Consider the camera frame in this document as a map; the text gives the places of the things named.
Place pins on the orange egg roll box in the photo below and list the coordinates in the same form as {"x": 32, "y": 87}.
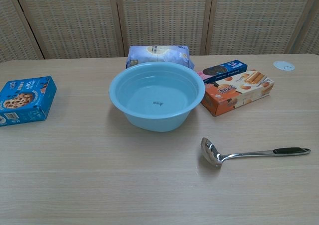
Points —
{"x": 239, "y": 91}

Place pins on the white round table grommet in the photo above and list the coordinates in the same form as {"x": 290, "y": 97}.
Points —
{"x": 283, "y": 65}

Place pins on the woven folding screen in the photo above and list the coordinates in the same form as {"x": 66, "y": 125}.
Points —
{"x": 159, "y": 18}

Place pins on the light blue bowl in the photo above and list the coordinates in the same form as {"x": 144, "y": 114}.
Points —
{"x": 139, "y": 85}

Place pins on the blue chocolate chip cookie box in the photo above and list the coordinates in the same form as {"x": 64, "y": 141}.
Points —
{"x": 25, "y": 100}

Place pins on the pale blue flour bag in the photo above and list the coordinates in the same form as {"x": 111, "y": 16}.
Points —
{"x": 159, "y": 54}

